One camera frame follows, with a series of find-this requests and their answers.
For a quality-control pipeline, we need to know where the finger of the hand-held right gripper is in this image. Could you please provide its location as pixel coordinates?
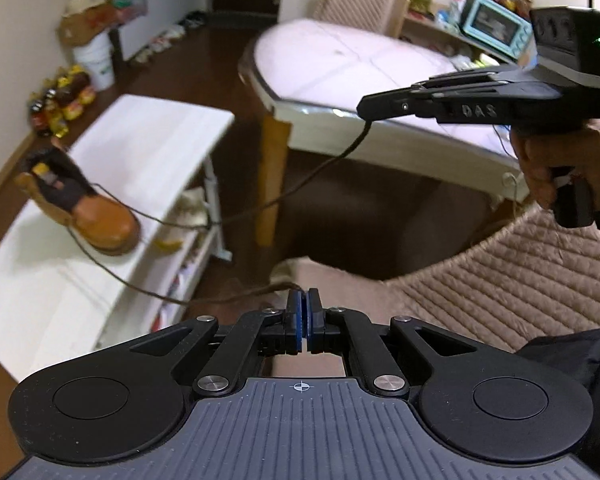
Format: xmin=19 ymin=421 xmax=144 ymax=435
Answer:
xmin=411 ymin=67 xmax=538 ymax=95
xmin=356 ymin=86 xmax=448 ymax=123

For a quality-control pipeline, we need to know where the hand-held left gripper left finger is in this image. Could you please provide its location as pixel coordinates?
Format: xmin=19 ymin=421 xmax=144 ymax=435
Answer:
xmin=130 ymin=290 xmax=306 ymax=396

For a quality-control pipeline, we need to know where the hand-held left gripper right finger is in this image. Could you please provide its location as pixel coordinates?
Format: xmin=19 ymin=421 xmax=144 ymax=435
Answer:
xmin=306 ymin=288 xmax=476 ymax=396

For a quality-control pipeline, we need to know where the dark brown shoelace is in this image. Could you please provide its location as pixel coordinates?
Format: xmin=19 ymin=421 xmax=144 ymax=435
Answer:
xmin=60 ymin=119 xmax=373 ymax=307

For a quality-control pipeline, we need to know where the tan leather boot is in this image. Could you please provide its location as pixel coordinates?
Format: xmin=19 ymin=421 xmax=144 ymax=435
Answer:
xmin=14 ymin=147 xmax=142 ymax=257

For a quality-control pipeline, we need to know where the row of light shoes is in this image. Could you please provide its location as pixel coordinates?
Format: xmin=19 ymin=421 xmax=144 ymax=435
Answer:
xmin=130 ymin=10 xmax=208 ymax=66

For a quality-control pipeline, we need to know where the person's right hand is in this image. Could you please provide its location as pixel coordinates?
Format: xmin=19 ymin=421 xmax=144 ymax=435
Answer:
xmin=510 ymin=117 xmax=600 ymax=211

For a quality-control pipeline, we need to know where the light blue toaster oven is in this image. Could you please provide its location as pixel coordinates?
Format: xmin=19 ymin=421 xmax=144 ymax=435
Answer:
xmin=460 ymin=0 xmax=535 ymax=61

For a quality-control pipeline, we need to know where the wooden shelf unit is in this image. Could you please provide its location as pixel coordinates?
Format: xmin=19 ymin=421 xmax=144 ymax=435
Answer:
xmin=399 ymin=10 xmax=537 ymax=68

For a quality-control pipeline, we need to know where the beige quilted chair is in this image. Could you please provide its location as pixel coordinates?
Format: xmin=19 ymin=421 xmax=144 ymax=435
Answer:
xmin=312 ymin=0 xmax=411 ymax=37

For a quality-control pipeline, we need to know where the white metal table leg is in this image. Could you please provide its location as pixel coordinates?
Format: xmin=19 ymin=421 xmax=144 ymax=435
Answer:
xmin=201 ymin=155 xmax=234 ymax=262

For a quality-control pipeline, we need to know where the beige quilted seat cushion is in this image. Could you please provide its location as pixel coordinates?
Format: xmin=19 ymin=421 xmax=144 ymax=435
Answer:
xmin=270 ymin=205 xmax=600 ymax=356

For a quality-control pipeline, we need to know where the white plastic bucket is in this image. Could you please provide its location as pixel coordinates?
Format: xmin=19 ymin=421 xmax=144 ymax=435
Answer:
xmin=72 ymin=35 xmax=117 ymax=92

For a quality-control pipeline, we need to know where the cardboard box with red label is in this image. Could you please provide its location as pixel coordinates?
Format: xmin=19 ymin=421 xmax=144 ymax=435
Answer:
xmin=60 ymin=2 xmax=120 ymax=50

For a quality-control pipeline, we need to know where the straw hat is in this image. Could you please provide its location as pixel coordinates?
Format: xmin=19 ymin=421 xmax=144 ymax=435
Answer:
xmin=62 ymin=0 xmax=106 ymax=17

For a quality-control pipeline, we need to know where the cluster of cooking oil bottles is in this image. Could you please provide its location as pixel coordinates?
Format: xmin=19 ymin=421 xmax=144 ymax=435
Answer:
xmin=27 ymin=65 xmax=98 ymax=140

